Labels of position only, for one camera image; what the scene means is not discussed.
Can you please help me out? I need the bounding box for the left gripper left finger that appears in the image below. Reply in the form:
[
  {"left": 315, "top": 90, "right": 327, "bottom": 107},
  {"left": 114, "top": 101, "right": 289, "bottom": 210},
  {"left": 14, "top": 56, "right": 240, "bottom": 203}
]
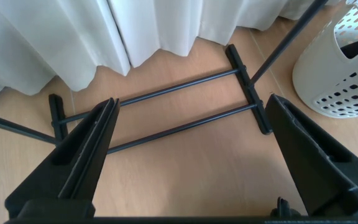
[{"left": 4, "top": 97, "right": 121, "bottom": 218}]

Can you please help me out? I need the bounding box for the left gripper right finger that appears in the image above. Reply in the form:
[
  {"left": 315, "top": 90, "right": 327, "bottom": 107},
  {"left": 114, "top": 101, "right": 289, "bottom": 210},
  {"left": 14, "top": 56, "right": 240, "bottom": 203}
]
[{"left": 265, "top": 93, "right": 358, "bottom": 217}]

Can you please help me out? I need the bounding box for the white laundry basket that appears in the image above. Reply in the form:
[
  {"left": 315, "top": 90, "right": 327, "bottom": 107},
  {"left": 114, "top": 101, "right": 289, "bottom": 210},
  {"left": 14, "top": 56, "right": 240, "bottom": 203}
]
[{"left": 292, "top": 0, "right": 358, "bottom": 119}]

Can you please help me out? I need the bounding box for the black clothes rack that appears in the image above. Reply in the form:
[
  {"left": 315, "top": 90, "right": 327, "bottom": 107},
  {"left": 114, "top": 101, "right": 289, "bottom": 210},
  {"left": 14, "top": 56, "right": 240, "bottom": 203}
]
[{"left": 0, "top": 0, "right": 329, "bottom": 155}]

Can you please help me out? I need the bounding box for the white curtain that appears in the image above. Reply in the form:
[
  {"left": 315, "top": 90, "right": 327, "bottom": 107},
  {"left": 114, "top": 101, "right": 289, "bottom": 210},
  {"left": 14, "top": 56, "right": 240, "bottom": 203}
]
[{"left": 0, "top": 0, "right": 349, "bottom": 109}]

